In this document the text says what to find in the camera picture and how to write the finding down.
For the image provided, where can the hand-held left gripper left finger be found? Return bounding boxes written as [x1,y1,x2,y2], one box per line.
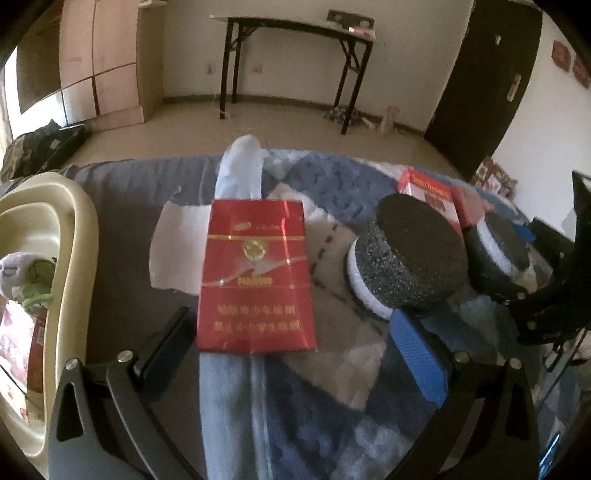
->
[48,306,205,480]

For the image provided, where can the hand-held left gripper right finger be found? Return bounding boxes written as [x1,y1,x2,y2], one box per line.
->
[387,308,542,480]

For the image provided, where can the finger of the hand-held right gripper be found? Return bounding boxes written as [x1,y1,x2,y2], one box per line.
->
[492,272,591,344]
[512,217,575,260]

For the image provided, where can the round black white scrubber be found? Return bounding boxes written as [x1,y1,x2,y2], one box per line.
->
[347,193,469,321]
[464,215,532,301]

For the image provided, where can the dark red cigarette pack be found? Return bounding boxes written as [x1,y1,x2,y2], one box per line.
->
[450,185,491,229]

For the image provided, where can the red and white cigarette pack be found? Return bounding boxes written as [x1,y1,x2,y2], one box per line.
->
[397,167,465,237]

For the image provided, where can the bright red cigarette pack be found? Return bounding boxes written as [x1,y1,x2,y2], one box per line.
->
[196,199,318,355]

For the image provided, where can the cream plastic basin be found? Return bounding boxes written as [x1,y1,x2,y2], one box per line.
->
[0,178,100,457]

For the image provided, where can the patterned cardboard box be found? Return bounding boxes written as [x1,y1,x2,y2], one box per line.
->
[471,157,518,199]

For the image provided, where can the white paper tissue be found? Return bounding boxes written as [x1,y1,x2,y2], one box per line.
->
[148,198,214,294]

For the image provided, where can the grey bed sheet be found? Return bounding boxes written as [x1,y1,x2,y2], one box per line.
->
[46,154,236,480]

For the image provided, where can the maroon and gold cigarette pack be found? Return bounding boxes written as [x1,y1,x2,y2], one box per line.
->
[0,305,47,394]

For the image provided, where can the green and white toy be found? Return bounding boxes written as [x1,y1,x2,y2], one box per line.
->
[0,251,58,315]

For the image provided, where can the dark wooden door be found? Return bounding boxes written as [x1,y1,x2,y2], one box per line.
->
[424,0,543,172]

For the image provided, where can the blue and white patterned blanket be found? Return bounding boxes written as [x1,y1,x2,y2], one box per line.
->
[198,148,583,480]

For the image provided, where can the dark cloth on floor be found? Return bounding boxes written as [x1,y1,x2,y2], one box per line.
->
[323,105,366,126]

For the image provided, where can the pile of dark clothes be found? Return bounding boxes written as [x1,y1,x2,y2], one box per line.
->
[0,119,86,184]

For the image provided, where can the dark box on table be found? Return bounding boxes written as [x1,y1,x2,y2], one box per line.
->
[327,9,375,28]

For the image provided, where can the wooden wardrobe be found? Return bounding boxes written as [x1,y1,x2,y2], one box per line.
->
[4,0,167,134]

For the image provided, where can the black-legged folding table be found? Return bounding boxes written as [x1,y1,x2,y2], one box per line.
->
[209,14,385,136]

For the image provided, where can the red wall decoration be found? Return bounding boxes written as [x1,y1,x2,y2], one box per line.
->
[551,41,571,73]
[573,53,591,89]

